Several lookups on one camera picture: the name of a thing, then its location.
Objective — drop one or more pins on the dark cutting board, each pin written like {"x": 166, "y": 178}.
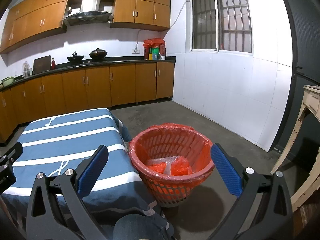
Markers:
{"x": 42, "y": 64}

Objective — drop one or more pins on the red bottle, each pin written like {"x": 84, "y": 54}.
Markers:
{"x": 53, "y": 64}

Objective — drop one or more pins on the worn white wooden table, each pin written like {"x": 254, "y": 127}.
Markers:
{"x": 309, "y": 151}

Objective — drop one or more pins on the black wok left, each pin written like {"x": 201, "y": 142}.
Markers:
{"x": 75, "y": 58}

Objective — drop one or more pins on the clear jar on counter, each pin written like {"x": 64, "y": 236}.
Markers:
{"x": 27, "y": 70}

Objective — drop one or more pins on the red plastic bag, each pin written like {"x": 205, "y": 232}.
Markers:
{"x": 180, "y": 167}

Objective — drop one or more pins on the barred window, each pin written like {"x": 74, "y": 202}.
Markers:
{"x": 220, "y": 25}

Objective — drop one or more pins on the red lined trash basket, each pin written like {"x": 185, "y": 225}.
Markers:
{"x": 172, "y": 160}

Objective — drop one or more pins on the blue striped table cloth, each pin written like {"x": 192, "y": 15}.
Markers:
{"x": 55, "y": 144}

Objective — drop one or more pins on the lower wooden kitchen cabinets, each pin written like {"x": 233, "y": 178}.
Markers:
{"x": 111, "y": 83}

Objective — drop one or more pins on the upper wooden cabinets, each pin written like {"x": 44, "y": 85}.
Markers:
{"x": 31, "y": 20}

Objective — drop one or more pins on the red bag with bottles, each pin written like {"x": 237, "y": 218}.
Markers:
{"x": 154, "y": 49}

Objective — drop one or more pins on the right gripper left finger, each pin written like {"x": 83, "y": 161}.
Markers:
{"x": 45, "y": 219}

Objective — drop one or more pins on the range hood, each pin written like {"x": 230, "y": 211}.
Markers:
{"x": 79, "y": 12}

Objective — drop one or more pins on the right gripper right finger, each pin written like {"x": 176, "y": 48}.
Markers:
{"x": 274, "y": 216}

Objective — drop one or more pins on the black lidded wok right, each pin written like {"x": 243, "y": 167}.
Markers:
{"x": 98, "y": 55}

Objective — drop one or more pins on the green pot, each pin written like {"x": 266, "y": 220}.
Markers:
{"x": 7, "y": 81}

